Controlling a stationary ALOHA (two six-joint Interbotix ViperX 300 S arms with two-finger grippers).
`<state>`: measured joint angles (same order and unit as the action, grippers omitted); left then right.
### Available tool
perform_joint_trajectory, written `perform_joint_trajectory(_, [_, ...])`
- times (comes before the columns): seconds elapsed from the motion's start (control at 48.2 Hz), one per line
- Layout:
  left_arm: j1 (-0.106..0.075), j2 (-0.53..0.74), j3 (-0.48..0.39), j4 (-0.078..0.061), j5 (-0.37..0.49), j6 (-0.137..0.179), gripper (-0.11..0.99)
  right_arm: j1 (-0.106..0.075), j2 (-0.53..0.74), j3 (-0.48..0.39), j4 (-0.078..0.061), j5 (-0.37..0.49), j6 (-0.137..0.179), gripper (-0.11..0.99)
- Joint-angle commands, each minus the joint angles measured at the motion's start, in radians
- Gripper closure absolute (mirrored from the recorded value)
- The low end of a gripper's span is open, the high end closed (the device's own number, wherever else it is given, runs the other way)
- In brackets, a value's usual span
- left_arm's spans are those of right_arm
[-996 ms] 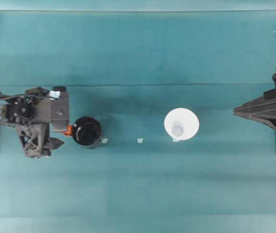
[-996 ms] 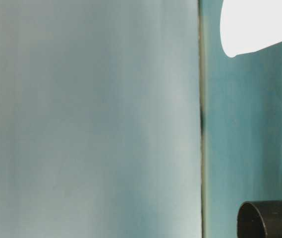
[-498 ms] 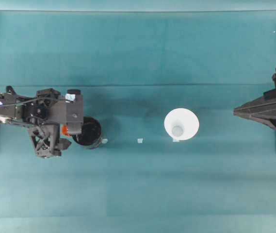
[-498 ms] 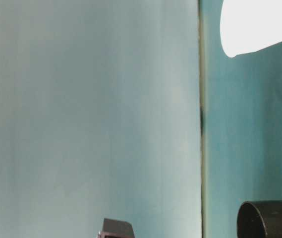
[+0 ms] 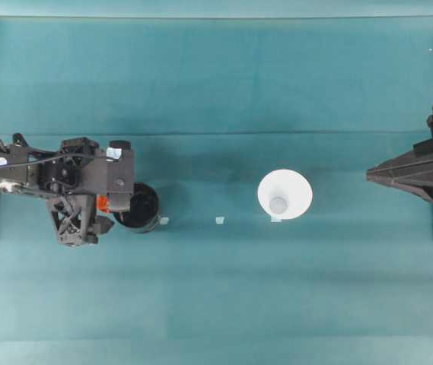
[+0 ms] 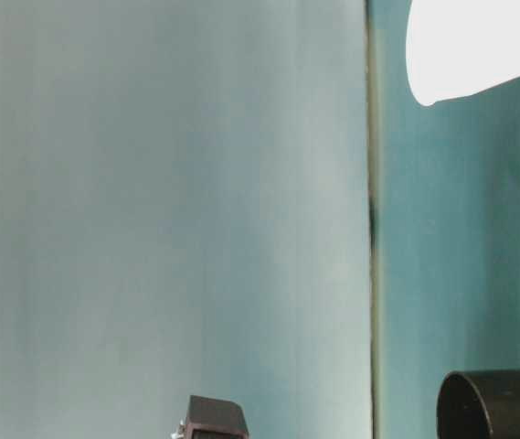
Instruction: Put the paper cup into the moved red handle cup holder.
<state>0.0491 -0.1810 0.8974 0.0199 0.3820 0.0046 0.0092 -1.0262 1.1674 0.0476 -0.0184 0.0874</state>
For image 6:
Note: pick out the blue-green table cloth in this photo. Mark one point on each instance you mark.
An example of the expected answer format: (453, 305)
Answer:
(447, 228)

